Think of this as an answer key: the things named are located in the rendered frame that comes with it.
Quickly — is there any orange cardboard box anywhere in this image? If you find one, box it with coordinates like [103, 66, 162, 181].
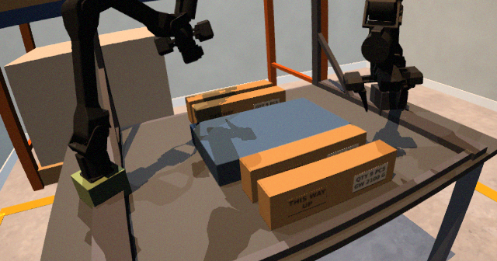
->
[192, 86, 286, 123]
[257, 140, 398, 230]
[185, 80, 273, 124]
[239, 124, 367, 203]

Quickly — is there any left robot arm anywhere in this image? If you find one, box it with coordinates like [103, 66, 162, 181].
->
[361, 0, 410, 92]

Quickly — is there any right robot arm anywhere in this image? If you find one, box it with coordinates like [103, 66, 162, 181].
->
[61, 0, 203, 183]

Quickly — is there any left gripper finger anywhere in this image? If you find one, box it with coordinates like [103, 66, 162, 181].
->
[353, 87, 368, 112]
[396, 84, 415, 109]

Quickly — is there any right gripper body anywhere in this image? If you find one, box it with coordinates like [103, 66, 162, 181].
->
[154, 19, 214, 56]

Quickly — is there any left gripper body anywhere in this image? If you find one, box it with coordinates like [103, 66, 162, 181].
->
[343, 50, 423, 91]

